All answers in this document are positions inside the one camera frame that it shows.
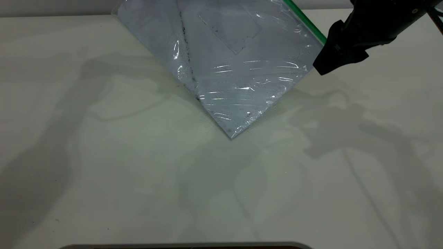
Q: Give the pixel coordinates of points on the clear plastic zip bag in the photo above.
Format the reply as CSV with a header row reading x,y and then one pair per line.
x,y
235,86

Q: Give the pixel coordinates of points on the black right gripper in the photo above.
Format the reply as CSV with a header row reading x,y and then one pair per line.
x,y
377,20

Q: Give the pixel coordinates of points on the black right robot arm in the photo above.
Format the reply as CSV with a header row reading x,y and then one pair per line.
x,y
434,4

